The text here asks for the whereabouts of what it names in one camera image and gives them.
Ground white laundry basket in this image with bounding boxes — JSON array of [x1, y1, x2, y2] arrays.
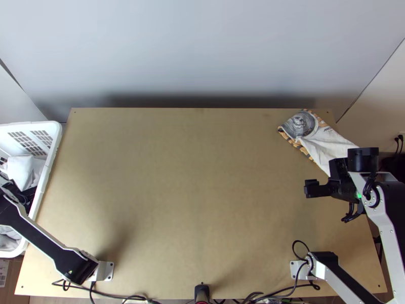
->
[[0, 120, 63, 259]]

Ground white printed t-shirt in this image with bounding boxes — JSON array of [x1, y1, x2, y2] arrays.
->
[[277, 108, 360, 177]]

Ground cardboard box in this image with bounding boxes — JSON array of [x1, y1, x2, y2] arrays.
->
[[0, 258, 25, 289]]

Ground black cable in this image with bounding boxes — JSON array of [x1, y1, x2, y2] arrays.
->
[[292, 239, 321, 289], [242, 278, 309, 304], [341, 201, 365, 222], [51, 278, 152, 304]]

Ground heap of clothes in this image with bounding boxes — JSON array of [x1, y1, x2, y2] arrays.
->
[[0, 155, 45, 252]]

